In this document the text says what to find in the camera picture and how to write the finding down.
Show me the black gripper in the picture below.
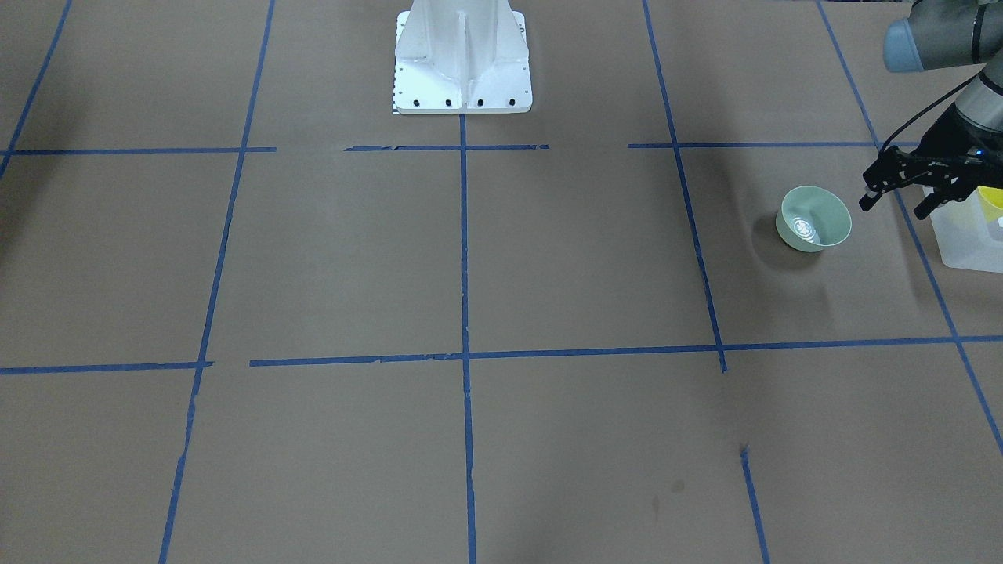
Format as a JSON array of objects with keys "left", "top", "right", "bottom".
[{"left": 858, "top": 106, "right": 996, "bottom": 220}]

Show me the yellow plastic cup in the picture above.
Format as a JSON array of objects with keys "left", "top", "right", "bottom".
[{"left": 976, "top": 186, "right": 1003, "bottom": 225}]

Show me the pale green bowl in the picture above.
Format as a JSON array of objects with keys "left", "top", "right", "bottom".
[{"left": 775, "top": 186, "right": 853, "bottom": 253}]

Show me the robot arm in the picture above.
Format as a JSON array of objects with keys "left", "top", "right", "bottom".
[{"left": 859, "top": 1, "right": 1002, "bottom": 220}]

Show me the clear plastic bin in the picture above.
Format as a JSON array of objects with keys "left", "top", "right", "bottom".
[{"left": 930, "top": 189, "right": 1002, "bottom": 273}]

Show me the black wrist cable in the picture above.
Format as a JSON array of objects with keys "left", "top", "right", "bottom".
[{"left": 878, "top": 74, "right": 980, "bottom": 157}]

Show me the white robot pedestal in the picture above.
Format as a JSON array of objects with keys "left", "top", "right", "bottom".
[{"left": 392, "top": 1, "right": 534, "bottom": 115}]

